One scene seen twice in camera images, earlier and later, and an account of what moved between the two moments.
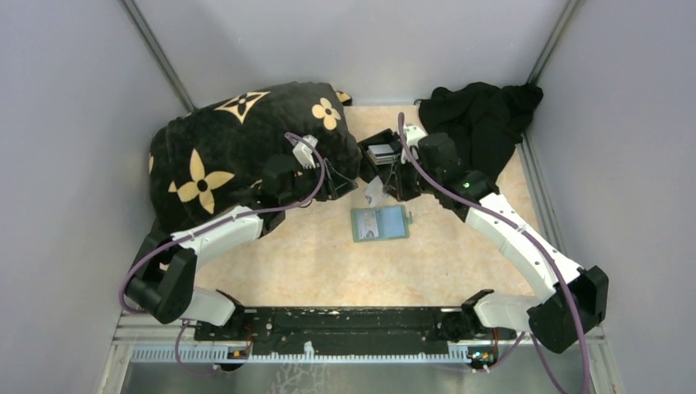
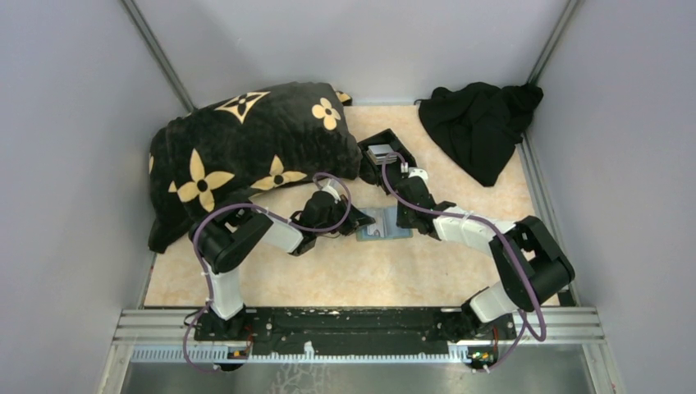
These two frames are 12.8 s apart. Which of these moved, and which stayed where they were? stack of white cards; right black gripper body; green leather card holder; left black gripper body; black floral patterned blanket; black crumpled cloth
Moved: left black gripper body; right black gripper body
Stayed: black crumpled cloth; stack of white cards; black floral patterned blanket; green leather card holder
